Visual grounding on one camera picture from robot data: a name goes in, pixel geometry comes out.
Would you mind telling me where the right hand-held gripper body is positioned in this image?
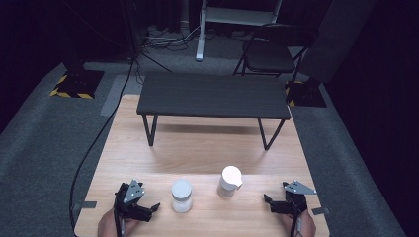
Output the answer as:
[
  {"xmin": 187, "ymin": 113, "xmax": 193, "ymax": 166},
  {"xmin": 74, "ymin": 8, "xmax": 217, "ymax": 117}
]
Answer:
[{"xmin": 281, "ymin": 180, "xmax": 318, "ymax": 216}]

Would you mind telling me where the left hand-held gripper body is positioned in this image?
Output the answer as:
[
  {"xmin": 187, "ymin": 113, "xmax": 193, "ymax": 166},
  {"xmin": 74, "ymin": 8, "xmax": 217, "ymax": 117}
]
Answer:
[{"xmin": 113, "ymin": 179, "xmax": 154, "ymax": 222}]

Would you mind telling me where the glass jar with white powder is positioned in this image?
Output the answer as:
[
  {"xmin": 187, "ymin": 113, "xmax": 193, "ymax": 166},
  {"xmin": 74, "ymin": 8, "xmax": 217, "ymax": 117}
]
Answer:
[{"xmin": 170, "ymin": 179, "xmax": 194, "ymax": 214}]

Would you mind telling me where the glass jar with flip lid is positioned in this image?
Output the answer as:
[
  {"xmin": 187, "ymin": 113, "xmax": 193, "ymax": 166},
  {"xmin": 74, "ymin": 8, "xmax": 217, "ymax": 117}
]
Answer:
[{"xmin": 215, "ymin": 165, "xmax": 244, "ymax": 198}]

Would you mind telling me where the black low shelf rack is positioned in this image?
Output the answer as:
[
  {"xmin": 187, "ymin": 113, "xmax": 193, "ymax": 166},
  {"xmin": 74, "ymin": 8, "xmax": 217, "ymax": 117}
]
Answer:
[{"xmin": 135, "ymin": 71, "xmax": 293, "ymax": 152}]

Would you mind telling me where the person's right hand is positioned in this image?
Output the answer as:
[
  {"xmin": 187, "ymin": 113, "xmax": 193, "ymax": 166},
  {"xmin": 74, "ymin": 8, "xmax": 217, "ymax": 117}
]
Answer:
[{"xmin": 280, "ymin": 209, "xmax": 317, "ymax": 237}]

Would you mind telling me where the person's left hand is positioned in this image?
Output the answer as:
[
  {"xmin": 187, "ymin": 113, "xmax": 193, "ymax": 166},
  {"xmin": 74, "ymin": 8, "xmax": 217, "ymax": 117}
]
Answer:
[{"xmin": 97, "ymin": 208, "xmax": 140, "ymax": 237}]

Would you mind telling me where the grey tape strip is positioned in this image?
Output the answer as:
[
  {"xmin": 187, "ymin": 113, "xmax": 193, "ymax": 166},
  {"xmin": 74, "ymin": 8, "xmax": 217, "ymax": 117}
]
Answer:
[
  {"xmin": 72, "ymin": 200, "xmax": 98, "ymax": 211},
  {"xmin": 310, "ymin": 206, "xmax": 331, "ymax": 216}
]

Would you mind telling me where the black base with hazard tape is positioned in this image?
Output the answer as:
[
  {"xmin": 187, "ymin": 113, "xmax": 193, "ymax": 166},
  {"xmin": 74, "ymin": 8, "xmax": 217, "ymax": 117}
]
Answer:
[
  {"xmin": 48, "ymin": 68, "xmax": 106, "ymax": 100},
  {"xmin": 284, "ymin": 79, "xmax": 328, "ymax": 109}
]

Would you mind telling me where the black folding chair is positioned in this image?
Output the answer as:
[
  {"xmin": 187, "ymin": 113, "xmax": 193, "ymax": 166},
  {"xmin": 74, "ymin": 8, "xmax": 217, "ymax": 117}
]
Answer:
[{"xmin": 232, "ymin": 23, "xmax": 320, "ymax": 84}]

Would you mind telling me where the black stand pole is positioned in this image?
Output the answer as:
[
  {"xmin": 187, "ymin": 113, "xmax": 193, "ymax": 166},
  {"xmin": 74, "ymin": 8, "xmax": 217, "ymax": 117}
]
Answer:
[{"xmin": 119, "ymin": 0, "xmax": 143, "ymax": 64}]

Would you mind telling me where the grey curtain panel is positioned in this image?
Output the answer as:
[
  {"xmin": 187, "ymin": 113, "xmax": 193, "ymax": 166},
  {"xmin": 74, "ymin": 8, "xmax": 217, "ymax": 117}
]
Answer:
[{"xmin": 299, "ymin": 0, "xmax": 378, "ymax": 84}]

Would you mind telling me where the white metal stand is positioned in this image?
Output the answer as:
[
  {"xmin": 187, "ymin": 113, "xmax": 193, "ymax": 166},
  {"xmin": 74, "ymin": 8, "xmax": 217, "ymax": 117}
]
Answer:
[{"xmin": 195, "ymin": 0, "xmax": 285, "ymax": 63}]

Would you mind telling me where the right hand-held gripper cable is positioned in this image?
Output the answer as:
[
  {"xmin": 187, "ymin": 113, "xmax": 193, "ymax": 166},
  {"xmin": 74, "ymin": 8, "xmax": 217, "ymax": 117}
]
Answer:
[{"xmin": 290, "ymin": 210, "xmax": 303, "ymax": 237}]

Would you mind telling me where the hand-held gripper cable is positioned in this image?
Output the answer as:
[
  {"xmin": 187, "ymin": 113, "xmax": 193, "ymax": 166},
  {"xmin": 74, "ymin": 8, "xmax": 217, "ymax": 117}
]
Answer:
[
  {"xmin": 113, "ymin": 205, "xmax": 126, "ymax": 237},
  {"xmin": 290, "ymin": 210, "xmax": 303, "ymax": 237}
]

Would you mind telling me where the left hand-held gripper cable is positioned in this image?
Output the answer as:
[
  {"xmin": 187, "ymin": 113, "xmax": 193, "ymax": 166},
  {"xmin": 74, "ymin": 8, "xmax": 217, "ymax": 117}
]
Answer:
[{"xmin": 113, "ymin": 205, "xmax": 126, "ymax": 237}]

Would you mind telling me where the long black floor cable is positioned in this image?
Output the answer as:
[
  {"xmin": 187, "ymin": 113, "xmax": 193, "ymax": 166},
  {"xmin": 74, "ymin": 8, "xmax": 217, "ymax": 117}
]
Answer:
[{"xmin": 67, "ymin": 58, "xmax": 136, "ymax": 237}]

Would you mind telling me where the bundle of floor cables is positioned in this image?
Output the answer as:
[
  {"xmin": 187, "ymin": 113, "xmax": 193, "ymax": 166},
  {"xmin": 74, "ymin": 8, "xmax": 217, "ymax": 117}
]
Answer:
[{"xmin": 140, "ymin": 23, "xmax": 203, "ymax": 53}]

